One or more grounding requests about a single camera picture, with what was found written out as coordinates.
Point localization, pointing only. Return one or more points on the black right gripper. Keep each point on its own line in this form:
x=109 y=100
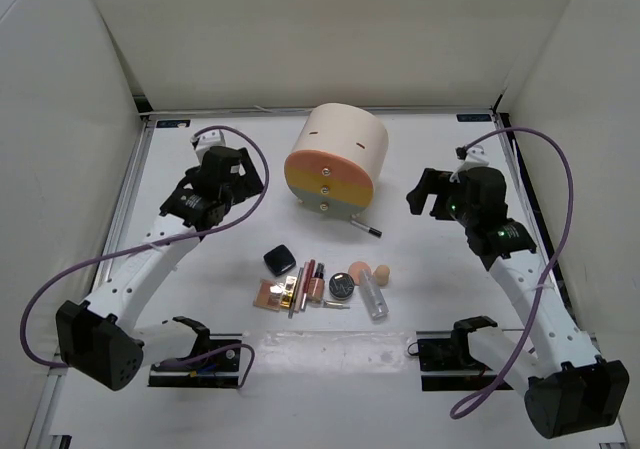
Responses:
x=433 y=183

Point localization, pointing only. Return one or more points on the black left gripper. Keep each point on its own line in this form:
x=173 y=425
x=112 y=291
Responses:
x=251 y=185

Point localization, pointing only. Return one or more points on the clear tube with black cap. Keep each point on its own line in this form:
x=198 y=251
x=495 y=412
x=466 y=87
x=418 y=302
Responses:
x=366 y=228

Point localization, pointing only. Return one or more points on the yellow drawer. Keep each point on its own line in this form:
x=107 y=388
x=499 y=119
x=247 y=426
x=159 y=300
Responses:
x=352 y=187

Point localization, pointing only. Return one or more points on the black square compact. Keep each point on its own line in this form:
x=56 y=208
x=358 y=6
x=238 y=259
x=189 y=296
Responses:
x=279 y=260

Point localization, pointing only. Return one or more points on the cream round drawer organizer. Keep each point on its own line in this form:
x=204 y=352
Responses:
x=348 y=132

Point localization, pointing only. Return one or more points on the gold lipstick case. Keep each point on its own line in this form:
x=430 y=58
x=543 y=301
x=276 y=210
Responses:
x=288 y=292

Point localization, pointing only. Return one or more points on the pink makeup pencil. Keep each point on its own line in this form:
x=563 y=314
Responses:
x=303 y=282

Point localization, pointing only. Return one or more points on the small silver makeup stick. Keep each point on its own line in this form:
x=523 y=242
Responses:
x=335 y=305

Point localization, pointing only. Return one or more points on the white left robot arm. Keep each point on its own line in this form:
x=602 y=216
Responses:
x=99 y=336

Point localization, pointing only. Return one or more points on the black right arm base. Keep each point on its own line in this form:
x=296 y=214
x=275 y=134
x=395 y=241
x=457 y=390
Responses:
x=444 y=359

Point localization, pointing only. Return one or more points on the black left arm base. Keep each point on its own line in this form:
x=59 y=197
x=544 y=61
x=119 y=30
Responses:
x=214 y=362

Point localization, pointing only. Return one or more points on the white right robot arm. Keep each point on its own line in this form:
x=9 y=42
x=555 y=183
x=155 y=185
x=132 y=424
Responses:
x=566 y=385

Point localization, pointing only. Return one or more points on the tan makeup sponge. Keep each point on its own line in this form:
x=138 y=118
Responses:
x=382 y=275

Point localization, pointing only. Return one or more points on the pink makeup sponge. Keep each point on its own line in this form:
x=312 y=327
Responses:
x=357 y=269

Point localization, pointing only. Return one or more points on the grey bottom drawer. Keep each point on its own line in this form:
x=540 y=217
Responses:
x=328 y=205

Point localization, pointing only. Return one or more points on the brown eyeshadow palette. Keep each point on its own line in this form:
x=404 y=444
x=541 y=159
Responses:
x=269 y=295

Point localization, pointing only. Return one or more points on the clear plastic bottle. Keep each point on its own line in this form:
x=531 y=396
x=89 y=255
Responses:
x=372 y=296

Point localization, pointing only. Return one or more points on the round black compact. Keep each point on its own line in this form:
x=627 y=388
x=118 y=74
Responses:
x=341 y=286

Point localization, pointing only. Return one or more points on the beige foundation bottle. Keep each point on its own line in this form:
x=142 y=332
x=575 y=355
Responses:
x=316 y=285

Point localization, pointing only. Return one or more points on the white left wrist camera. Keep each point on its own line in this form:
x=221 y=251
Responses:
x=203 y=142

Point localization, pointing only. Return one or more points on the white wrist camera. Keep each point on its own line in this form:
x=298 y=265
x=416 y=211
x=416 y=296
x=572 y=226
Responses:
x=469 y=158
x=203 y=142

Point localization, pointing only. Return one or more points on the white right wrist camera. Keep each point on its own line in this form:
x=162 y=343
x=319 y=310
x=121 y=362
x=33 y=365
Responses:
x=469 y=158

